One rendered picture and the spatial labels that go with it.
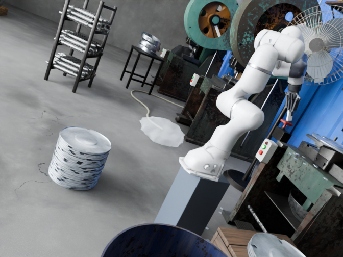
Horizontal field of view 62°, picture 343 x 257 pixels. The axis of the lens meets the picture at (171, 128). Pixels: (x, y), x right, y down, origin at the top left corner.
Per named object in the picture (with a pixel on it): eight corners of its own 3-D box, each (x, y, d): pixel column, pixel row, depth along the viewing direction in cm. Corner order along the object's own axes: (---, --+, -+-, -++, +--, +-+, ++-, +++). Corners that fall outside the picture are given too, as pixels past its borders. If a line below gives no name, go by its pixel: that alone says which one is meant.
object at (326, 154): (309, 166, 144) (323, 144, 140) (293, 153, 156) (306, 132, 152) (343, 178, 152) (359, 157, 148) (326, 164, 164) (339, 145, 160)
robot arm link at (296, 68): (283, 79, 158) (302, 81, 153) (286, 54, 153) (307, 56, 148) (290, 72, 172) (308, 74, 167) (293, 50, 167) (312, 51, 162)
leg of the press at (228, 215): (227, 224, 188) (299, 103, 160) (221, 213, 198) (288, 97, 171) (327, 246, 218) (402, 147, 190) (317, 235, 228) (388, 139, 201)
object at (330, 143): (338, 143, 169) (339, 142, 169) (378, 168, 143) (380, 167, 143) (301, 128, 160) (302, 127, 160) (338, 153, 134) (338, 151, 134)
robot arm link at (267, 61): (265, 73, 115) (287, 30, 109) (232, 58, 124) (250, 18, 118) (279, 78, 131) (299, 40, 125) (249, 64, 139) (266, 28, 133)
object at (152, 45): (125, 88, 398) (146, 33, 373) (118, 78, 434) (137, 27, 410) (150, 95, 418) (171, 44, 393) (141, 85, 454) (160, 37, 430)
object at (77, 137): (55, 145, 143) (56, 144, 143) (63, 122, 169) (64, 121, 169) (111, 159, 153) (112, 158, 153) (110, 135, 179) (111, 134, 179)
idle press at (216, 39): (153, 95, 431) (202, -24, 377) (144, 78, 517) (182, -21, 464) (235, 123, 488) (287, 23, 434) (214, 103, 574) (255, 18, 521)
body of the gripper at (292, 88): (285, 82, 172) (283, 97, 176) (293, 85, 164) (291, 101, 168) (296, 81, 173) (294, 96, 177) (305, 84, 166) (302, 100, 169)
